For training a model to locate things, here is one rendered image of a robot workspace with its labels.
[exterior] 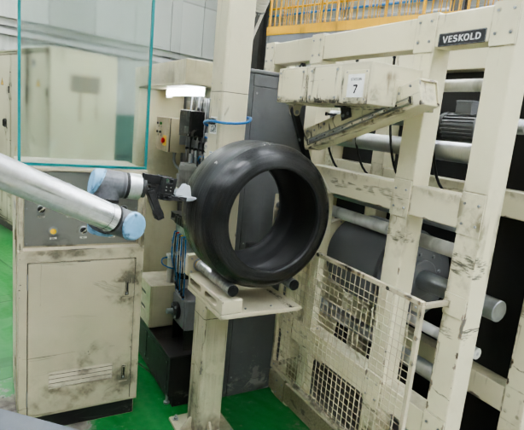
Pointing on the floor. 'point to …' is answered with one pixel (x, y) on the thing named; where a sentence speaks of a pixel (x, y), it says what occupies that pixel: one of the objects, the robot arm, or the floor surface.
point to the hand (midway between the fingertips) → (192, 200)
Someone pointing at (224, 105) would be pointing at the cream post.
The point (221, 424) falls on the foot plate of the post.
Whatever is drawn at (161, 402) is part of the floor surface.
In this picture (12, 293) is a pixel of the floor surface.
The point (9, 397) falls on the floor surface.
